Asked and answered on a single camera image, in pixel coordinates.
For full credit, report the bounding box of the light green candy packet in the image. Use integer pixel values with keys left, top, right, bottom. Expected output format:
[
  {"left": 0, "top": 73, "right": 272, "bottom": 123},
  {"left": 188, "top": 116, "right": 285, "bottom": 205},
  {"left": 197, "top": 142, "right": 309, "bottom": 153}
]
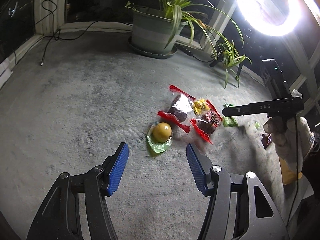
[{"left": 222, "top": 103, "right": 239, "bottom": 127}]

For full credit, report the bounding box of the white power strip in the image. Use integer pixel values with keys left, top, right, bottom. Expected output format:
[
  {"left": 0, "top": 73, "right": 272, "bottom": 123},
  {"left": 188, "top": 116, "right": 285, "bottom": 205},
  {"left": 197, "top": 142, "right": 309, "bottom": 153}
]
[{"left": 0, "top": 58, "right": 12, "bottom": 88}]

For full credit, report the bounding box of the yellow candy packet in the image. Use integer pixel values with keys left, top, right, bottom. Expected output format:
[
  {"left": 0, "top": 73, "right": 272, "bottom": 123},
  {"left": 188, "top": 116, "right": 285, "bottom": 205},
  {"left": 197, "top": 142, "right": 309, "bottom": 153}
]
[{"left": 192, "top": 99, "right": 211, "bottom": 115}]

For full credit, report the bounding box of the large potted spider plant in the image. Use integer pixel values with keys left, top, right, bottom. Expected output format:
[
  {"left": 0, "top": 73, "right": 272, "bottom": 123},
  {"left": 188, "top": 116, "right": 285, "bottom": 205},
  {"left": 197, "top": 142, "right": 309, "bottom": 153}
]
[{"left": 126, "top": 0, "right": 231, "bottom": 58}]

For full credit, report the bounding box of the bright ring light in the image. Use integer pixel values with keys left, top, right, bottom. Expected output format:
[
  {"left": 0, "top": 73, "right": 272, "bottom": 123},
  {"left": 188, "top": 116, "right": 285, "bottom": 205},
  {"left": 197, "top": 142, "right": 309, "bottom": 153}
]
[{"left": 236, "top": 0, "right": 313, "bottom": 37}]

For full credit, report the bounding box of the white gloved right hand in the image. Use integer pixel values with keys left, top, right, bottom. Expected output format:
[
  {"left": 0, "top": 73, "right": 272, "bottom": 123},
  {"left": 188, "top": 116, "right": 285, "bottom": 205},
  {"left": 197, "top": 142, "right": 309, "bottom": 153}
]
[{"left": 264, "top": 116, "right": 319, "bottom": 173}]

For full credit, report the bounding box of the dark snack red-edged packet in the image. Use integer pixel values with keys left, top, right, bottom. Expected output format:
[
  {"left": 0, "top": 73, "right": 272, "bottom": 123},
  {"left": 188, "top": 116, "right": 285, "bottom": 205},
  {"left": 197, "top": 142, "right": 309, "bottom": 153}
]
[{"left": 190, "top": 99, "right": 222, "bottom": 144}]

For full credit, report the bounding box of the cardboard box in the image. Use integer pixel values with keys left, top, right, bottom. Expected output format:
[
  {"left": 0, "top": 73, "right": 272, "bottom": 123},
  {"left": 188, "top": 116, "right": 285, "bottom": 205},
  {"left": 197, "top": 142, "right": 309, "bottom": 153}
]
[{"left": 279, "top": 157, "right": 303, "bottom": 185}]

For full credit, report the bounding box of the dark dates red-edged packet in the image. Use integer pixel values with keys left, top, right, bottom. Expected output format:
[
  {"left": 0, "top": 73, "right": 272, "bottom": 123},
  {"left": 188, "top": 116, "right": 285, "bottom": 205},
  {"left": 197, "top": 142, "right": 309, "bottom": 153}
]
[{"left": 157, "top": 85, "right": 196, "bottom": 133}]

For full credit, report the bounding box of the small spider plant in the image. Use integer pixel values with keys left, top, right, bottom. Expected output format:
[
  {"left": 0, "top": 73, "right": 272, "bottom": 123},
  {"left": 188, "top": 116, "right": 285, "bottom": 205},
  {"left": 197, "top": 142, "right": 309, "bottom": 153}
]
[{"left": 213, "top": 38, "right": 252, "bottom": 88}]

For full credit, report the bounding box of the black power cable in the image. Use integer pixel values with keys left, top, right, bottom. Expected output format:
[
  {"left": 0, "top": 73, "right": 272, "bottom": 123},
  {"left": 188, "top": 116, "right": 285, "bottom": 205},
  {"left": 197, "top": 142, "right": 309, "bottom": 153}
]
[{"left": 12, "top": 0, "right": 98, "bottom": 66}]

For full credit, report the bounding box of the brown Snickers bar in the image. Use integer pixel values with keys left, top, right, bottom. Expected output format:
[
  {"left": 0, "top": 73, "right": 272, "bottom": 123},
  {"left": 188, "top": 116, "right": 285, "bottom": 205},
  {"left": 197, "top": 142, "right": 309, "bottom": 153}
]
[{"left": 261, "top": 133, "right": 272, "bottom": 150}]

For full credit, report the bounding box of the yellow ball green wrapper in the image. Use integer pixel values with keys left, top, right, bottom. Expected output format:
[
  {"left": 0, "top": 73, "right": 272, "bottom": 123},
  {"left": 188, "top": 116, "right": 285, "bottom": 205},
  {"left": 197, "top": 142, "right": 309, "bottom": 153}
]
[{"left": 146, "top": 122, "right": 172, "bottom": 154}]

